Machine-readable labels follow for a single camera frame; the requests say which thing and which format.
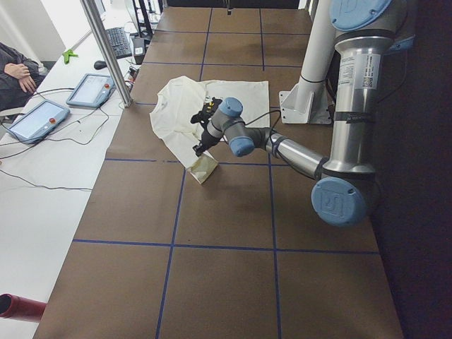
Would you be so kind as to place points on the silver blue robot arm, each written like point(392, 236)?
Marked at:
point(207, 111)
point(338, 85)

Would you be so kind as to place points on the black keyboard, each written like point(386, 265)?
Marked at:
point(119, 42)

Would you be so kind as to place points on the cream long-sleeve cat shirt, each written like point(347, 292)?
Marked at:
point(183, 97)

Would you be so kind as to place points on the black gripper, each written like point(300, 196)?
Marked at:
point(205, 137)

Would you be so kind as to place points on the seated person in black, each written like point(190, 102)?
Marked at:
point(12, 95)

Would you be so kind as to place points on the aluminium frame post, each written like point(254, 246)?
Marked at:
point(98, 30)

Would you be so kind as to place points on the teach pendant tablet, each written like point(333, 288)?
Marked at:
point(92, 91)
point(38, 122)

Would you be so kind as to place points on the red cylinder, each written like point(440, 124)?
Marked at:
point(21, 309)

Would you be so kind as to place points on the far teach pendant tablet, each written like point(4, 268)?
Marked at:
point(92, 91)

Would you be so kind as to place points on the black computer mouse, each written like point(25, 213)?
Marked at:
point(99, 65)

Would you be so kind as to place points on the person's hand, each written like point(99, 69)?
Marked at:
point(22, 74)

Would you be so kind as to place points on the near teach pendant tablet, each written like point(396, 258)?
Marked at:
point(38, 122)

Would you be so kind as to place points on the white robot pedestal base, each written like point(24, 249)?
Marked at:
point(306, 102)

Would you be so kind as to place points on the green clamp tool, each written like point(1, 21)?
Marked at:
point(68, 54)

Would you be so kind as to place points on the black box on desk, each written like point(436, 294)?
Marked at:
point(139, 49)

